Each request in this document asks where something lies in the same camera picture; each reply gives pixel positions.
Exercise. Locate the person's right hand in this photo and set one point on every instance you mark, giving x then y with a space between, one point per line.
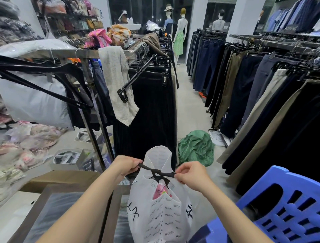
195 176

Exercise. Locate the person's left hand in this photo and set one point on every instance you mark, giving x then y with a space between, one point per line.
123 166

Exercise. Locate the person's left thumb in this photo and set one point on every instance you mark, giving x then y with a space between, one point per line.
135 162

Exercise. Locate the person's right thumb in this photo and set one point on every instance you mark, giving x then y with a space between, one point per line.
180 179

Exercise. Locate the black ribbon tie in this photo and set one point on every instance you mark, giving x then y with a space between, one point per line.
157 172

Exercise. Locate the white printed garment bag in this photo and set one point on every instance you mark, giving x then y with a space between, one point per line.
160 217

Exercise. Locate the person's right forearm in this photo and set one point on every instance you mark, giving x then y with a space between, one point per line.
232 215

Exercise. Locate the person's left forearm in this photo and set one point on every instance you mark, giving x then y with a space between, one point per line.
85 210

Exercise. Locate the pink garment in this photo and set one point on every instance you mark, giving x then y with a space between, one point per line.
161 191

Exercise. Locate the green crumpled bag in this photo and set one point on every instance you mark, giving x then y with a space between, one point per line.
196 147

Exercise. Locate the row of hanging black skirts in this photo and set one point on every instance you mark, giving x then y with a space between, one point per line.
150 112

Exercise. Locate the white printed paper sheet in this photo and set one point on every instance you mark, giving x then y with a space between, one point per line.
218 137

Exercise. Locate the white shoe box with sandals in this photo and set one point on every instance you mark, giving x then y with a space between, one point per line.
66 158
85 136

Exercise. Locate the brown cardboard box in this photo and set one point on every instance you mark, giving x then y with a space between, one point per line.
62 179

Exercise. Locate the beige hanging cloth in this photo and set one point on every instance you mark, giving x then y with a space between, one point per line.
117 85

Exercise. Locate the black clip hanger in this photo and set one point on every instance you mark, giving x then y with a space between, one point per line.
136 77

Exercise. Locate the small orange object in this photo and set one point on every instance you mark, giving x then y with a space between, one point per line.
202 95

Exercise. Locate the wooden framed glass table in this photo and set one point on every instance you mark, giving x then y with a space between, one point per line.
55 212

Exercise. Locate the metal clothes rack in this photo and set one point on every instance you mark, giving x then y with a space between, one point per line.
87 72

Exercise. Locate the row of hanging dark trousers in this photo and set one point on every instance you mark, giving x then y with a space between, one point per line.
262 112

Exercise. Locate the blue plastic chair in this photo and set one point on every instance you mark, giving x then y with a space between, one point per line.
282 212

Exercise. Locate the pile of packed clothes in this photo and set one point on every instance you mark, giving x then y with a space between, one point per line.
27 150

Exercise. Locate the large black coat hanger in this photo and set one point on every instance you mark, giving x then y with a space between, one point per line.
55 75

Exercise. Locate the large white plastic bag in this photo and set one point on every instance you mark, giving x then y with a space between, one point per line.
30 102

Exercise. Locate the brown draped garment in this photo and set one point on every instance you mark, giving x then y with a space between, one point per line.
150 41

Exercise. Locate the row of hanging navy trousers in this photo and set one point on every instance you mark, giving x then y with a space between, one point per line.
202 57

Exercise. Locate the orange and white cloth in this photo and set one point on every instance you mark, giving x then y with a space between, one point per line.
120 35

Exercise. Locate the pink patterned cloth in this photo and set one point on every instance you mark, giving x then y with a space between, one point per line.
98 37

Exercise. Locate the mannequin with green skirt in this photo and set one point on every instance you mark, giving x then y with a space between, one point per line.
180 35

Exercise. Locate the white crumpled plastic bag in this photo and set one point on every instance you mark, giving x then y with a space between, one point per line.
152 25

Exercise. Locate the white plastic bottle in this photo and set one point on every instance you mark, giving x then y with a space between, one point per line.
130 20

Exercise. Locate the mannequin with hat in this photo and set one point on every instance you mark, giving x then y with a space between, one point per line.
168 21

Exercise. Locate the mannequin head with visor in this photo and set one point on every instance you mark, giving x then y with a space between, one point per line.
123 16

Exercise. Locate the clear plastic bag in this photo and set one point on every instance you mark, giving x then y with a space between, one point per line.
32 47

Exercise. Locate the shelf of handbags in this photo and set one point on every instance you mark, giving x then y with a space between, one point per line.
72 17

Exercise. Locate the mannequin with grey shirt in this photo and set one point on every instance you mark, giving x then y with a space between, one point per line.
218 22

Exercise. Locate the stack of folded fabrics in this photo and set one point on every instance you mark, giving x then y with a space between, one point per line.
15 22

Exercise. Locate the row of hanging blue shirts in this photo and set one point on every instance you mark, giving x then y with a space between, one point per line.
292 15

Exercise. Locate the metal trouser rack rail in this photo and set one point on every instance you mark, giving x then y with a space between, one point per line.
275 42

